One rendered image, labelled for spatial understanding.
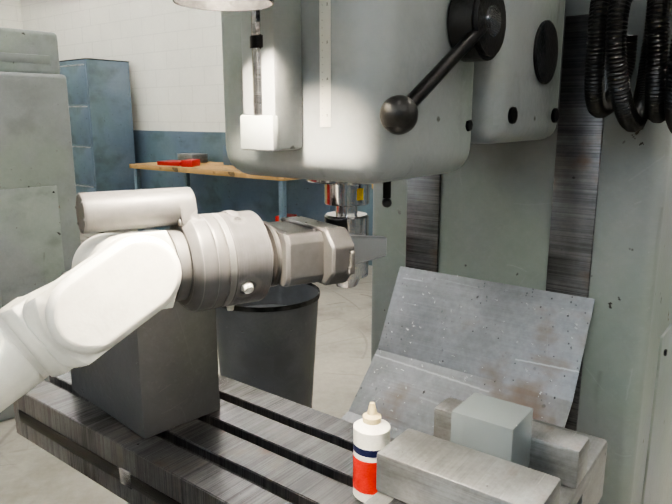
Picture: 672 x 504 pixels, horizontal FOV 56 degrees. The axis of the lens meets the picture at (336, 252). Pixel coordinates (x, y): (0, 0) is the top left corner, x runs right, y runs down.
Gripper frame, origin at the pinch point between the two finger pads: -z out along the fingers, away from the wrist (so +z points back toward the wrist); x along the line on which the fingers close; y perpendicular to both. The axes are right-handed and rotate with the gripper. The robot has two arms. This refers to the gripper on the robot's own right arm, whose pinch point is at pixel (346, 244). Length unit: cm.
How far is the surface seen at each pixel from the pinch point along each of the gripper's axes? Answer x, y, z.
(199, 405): 23.4, 25.8, 8.3
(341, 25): -8.8, -20.5, 6.7
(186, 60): 647, -77, -222
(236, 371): 172, 89, -63
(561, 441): -20.4, 16.6, -10.9
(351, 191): -2.2, -5.9, 1.0
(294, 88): -5.2, -15.5, 9.2
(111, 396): 29.9, 24.5, 18.4
